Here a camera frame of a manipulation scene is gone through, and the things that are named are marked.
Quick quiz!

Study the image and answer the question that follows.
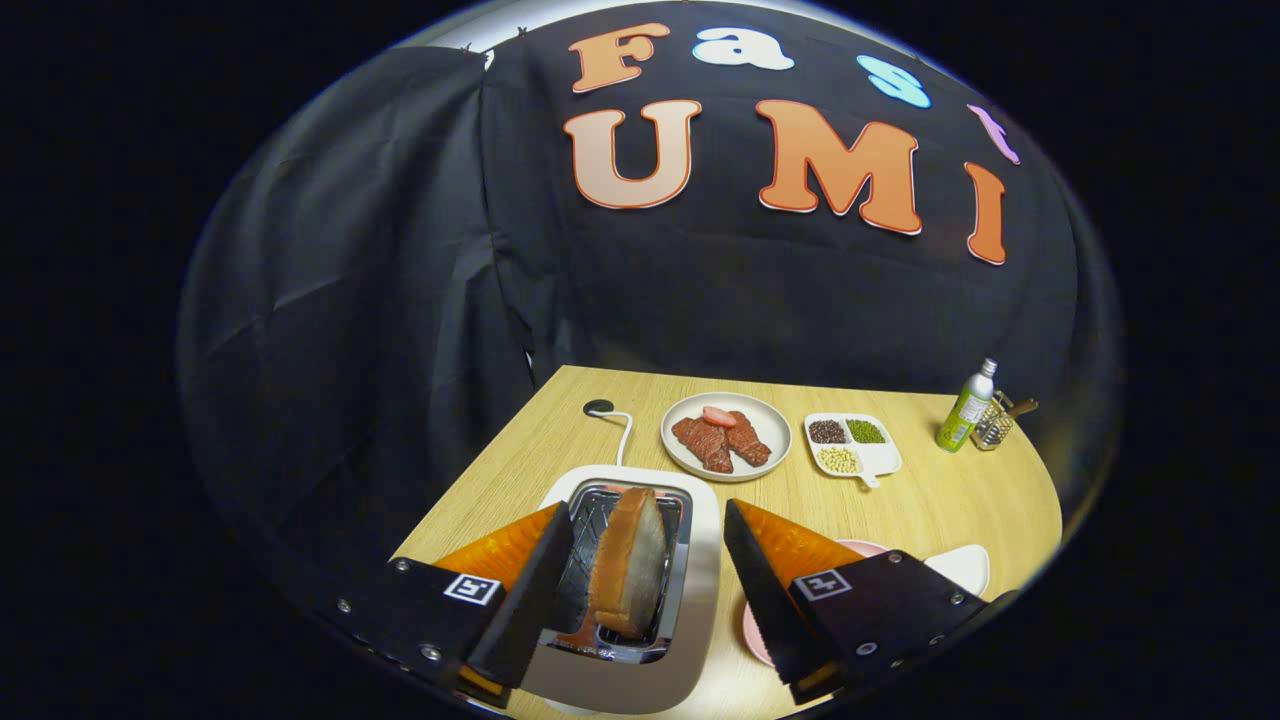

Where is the cream white toaster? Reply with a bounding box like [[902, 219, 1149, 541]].
[[520, 465, 723, 715]]

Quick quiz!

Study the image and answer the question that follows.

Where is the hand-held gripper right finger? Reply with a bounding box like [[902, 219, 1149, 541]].
[[723, 498, 1021, 706]]

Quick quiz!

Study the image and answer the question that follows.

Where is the beige round plate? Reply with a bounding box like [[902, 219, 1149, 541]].
[[660, 392, 793, 483]]

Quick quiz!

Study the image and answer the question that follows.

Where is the toasted bread slice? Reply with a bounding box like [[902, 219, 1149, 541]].
[[588, 487, 669, 639]]

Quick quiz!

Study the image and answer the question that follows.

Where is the white rounded rectangular plate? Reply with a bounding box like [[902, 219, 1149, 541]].
[[920, 544, 991, 599]]

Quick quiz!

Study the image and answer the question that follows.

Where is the pink round plate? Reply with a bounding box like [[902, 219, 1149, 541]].
[[742, 540, 891, 669]]

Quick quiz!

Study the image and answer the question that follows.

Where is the brown meat piece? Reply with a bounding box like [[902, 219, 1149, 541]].
[[671, 416, 734, 474], [725, 410, 772, 468]]

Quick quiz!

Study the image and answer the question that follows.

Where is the white divided dish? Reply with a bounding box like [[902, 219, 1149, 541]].
[[803, 412, 903, 489]]

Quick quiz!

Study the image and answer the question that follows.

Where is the white toaster cable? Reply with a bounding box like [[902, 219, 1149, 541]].
[[583, 400, 636, 468]]

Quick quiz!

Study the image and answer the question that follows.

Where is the silver green bottle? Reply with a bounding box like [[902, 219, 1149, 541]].
[[935, 358, 999, 453]]

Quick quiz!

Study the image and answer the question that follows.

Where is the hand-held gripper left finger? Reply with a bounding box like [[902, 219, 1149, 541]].
[[325, 500, 576, 701]]

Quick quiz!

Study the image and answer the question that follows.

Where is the metal wire basket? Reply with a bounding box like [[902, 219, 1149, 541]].
[[970, 392, 1016, 451]]

